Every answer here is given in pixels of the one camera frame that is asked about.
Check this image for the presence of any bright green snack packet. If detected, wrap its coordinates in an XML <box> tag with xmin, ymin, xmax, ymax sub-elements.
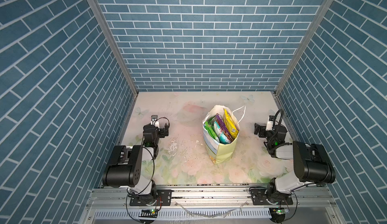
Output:
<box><xmin>204</xmin><ymin>121</ymin><xmax>220</xmax><ymax>143</ymax></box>

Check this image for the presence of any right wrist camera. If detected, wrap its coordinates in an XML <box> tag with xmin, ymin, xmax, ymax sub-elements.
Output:
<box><xmin>266</xmin><ymin>115</ymin><xmax>276</xmax><ymax>131</ymax></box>

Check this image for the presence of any controller board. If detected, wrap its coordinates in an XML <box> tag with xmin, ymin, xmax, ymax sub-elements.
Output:
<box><xmin>139</xmin><ymin>209</ymin><xmax>159</xmax><ymax>223</ymax></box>
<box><xmin>269</xmin><ymin>208</ymin><xmax>286</xmax><ymax>224</ymax></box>

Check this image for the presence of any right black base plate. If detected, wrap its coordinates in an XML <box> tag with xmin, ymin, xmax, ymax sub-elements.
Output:
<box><xmin>248</xmin><ymin>187</ymin><xmax>293</xmax><ymax>205</ymax></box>

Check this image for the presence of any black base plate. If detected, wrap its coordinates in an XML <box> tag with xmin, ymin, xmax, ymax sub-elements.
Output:
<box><xmin>129</xmin><ymin>189</ymin><xmax>172</xmax><ymax>207</ymax></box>
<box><xmin>248</xmin><ymin>187</ymin><xmax>293</xmax><ymax>205</ymax></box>

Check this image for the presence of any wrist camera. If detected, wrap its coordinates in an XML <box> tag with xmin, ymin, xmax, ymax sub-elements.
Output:
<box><xmin>266</xmin><ymin>115</ymin><xmax>276</xmax><ymax>131</ymax></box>
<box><xmin>151</xmin><ymin>115</ymin><xmax>159</xmax><ymax>127</ymax></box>

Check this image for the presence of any purple Fox's candy packet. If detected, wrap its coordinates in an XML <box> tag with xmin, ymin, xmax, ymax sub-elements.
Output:
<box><xmin>215</xmin><ymin>114</ymin><xmax>233</xmax><ymax>141</ymax></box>

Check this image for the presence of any left controller board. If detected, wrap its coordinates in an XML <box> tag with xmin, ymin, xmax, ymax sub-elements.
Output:
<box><xmin>139</xmin><ymin>209</ymin><xmax>159</xmax><ymax>223</ymax></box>

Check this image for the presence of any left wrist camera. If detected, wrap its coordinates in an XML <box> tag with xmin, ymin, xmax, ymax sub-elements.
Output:
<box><xmin>151</xmin><ymin>115</ymin><xmax>159</xmax><ymax>127</ymax></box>

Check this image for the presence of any teal Fox's candy packet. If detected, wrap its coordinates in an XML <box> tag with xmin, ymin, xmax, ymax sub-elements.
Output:
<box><xmin>213</xmin><ymin>121</ymin><xmax>232</xmax><ymax>144</ymax></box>

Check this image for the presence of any floral paper gift bag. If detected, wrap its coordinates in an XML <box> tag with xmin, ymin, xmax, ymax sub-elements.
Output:
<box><xmin>202</xmin><ymin>105</ymin><xmax>246</xmax><ymax>164</ymax></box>

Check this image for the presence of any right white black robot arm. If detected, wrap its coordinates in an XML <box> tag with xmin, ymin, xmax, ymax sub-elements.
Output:
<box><xmin>249</xmin><ymin>123</ymin><xmax>336</xmax><ymax>205</ymax></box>

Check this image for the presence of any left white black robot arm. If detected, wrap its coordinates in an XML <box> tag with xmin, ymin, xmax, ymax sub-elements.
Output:
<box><xmin>102</xmin><ymin>123</ymin><xmax>170</xmax><ymax>201</ymax></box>

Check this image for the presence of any yellow snack packet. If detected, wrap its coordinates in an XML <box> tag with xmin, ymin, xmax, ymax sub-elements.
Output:
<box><xmin>223</xmin><ymin>109</ymin><xmax>239</xmax><ymax>139</ymax></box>

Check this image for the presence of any aluminium mounting rail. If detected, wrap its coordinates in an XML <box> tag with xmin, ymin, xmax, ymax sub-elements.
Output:
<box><xmin>80</xmin><ymin>184</ymin><xmax>345</xmax><ymax>224</ymax></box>

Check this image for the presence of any right controller board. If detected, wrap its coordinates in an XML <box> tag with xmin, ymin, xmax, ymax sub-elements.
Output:
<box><xmin>269</xmin><ymin>208</ymin><xmax>286</xmax><ymax>224</ymax></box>

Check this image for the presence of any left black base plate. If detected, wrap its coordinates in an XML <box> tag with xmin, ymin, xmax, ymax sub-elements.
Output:
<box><xmin>129</xmin><ymin>189</ymin><xmax>172</xmax><ymax>207</ymax></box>

